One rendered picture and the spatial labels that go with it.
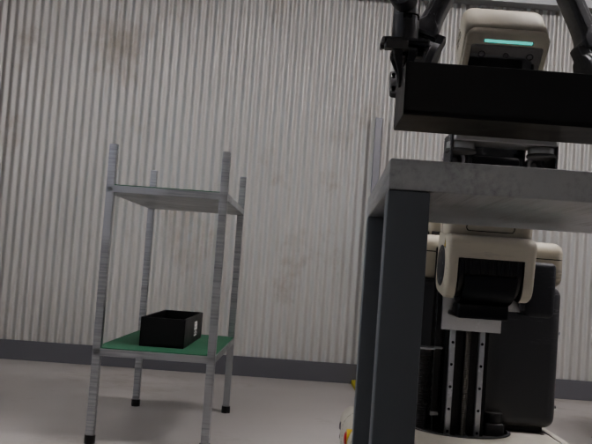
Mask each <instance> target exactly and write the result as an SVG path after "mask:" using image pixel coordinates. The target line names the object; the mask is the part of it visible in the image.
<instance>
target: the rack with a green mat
mask: <svg viewBox="0 0 592 444"><path fill-rule="evenodd" d="M118 154H119V145H118V144H110V146H109V156H108V166H107V186H106V197H105V208H104V218H103V228H102V239H101V250H100V270H99V280H98V291H97V301H96V312H95V323H94V333H93V343H92V364H91V374H90V385H89V396H88V405H87V416H86V427H85V438H84V443H85V444H95V436H96V435H95V427H96V417H97V406H98V395H99V385H100V364H101V356H108V357H120V358H132V359H136V363H135V373H134V384H133V395H132V399H131V406H140V399H139V398H140V389H141V378H142V366H143V359H155V360H167V361H179V362H191V363H203V364H206V374H205V385H204V397H203V419H202V431H201V442H200V443H199V444H210V443H209V442H210V431H211V409H212V398H213V386H214V374H215V363H216V362H217V361H218V360H219V359H220V358H221V357H222V356H223V355H224V354H225V353H226V373H225V385H224V396H223V405H222V409H221V412H222V413H230V406H229V405H230V395H231V382H232V371H233V348H234V337H235V325H236V313H237V301H238V290H239V278H240V266H241V244H242V232H243V220H244V209H245V197H246V186H247V177H243V176H241V177H240V189H239V201H238V203H237V202H236V201H235V200H234V199H233V198H232V197H231V196H230V195H229V194H228V192H229V181H230V169H231V157H232V154H231V153H230V152H223V159H222V169H221V181H220V192H217V191H204V190H192V189H168V188H157V183H158V171H157V170H151V179H150V187H143V186H130V185H118V184H116V176H117V165H118ZM115 196H119V197H121V198H124V199H126V200H129V201H131V202H133V203H135V204H140V205H142V206H144V207H146V208H148V212H147V223H146V234H145V244H144V266H143V276H142V287H141V299H140V309H139V320H138V331H135V332H133V333H130V334H128V335H126V336H123V337H118V338H116V339H114V340H111V341H109V342H106V343H104V344H103V332H104V322H105V312H106V301H107V281H108V270H109V259H110V248H111V238H112V227H113V216H114V207H115ZM155 209H159V210H170V211H194V212H207V213H218V226H217V238H216V249H215V261H214V271H213V283H212V295H211V317H210V328H209V335H201V337H200V338H199V339H197V340H196V341H195V342H194V343H192V344H190V345H189V346H187V347H186V348H184V349H175V348H163V347H151V346H139V337H140V326H141V316H145V315H146V313H147V302H148V291H149V280H150V269H151V259H152V237H153V227H154V216H155ZM227 214H232V215H237V224H236V235H235V247H234V259H233V281H232V292H231V304H230V316H229V328H228V337H224V336H218V318H219V306H220V294H221V283H222V271H223V260H224V249H225V237H226V215H227Z"/></svg>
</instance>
